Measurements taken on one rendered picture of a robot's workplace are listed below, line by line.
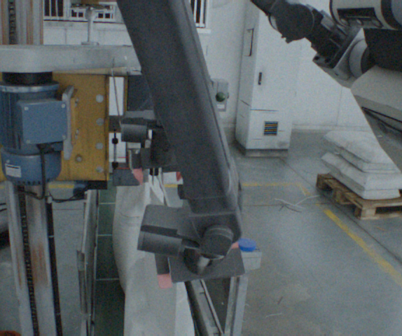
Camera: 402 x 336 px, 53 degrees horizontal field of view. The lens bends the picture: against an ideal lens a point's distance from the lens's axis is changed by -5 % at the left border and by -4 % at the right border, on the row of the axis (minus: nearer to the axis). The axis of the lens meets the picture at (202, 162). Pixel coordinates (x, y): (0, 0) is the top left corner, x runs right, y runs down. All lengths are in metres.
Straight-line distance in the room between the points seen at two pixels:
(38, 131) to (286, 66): 4.26
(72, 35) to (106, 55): 2.83
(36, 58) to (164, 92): 0.63
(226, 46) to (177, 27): 5.04
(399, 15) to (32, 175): 0.84
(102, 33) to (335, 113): 3.54
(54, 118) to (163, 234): 0.49
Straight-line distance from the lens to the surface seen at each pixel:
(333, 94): 6.05
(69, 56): 1.03
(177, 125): 0.41
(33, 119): 0.96
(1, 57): 1.01
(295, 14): 0.88
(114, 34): 3.90
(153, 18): 0.36
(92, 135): 1.23
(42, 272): 1.50
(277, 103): 5.06
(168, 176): 1.27
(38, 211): 1.39
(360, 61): 0.90
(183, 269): 0.66
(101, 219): 2.49
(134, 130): 0.96
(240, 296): 1.41
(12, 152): 1.07
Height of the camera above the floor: 1.48
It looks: 18 degrees down
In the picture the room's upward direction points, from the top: 4 degrees clockwise
